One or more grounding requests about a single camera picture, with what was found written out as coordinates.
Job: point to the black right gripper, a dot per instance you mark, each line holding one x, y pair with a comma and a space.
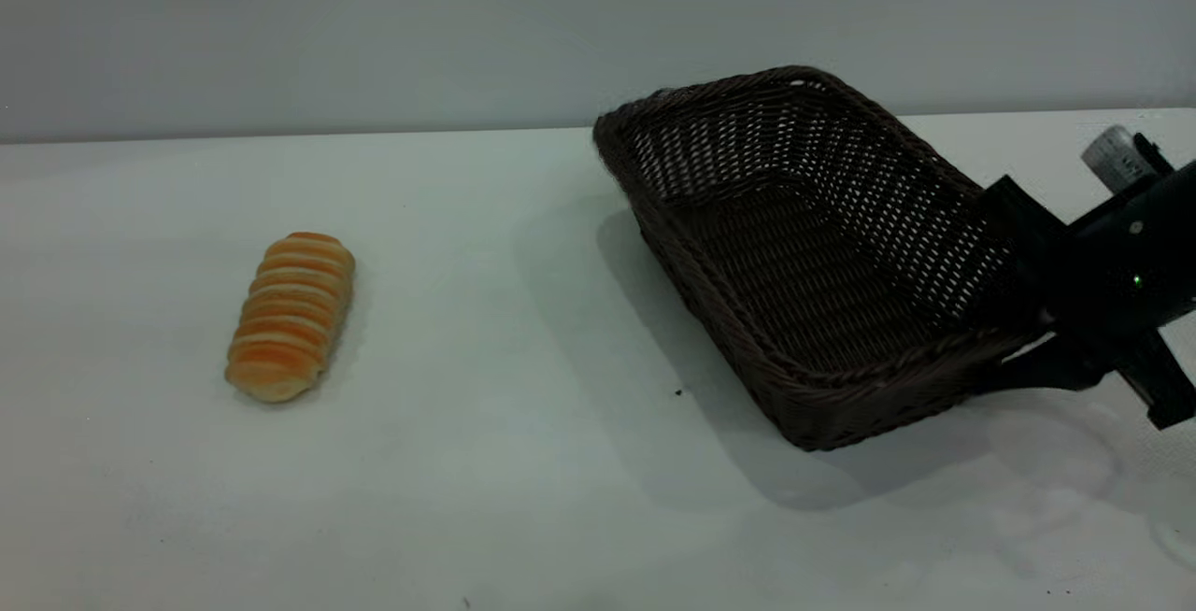
1135, 265

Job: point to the dark brown wicker basket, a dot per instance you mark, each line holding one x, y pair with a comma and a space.
794, 284

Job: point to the striped orange bread roll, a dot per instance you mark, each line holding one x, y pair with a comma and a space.
290, 321

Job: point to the grey cylindrical connector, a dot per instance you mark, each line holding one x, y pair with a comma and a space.
1114, 158

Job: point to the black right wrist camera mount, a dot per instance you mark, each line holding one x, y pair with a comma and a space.
1163, 387

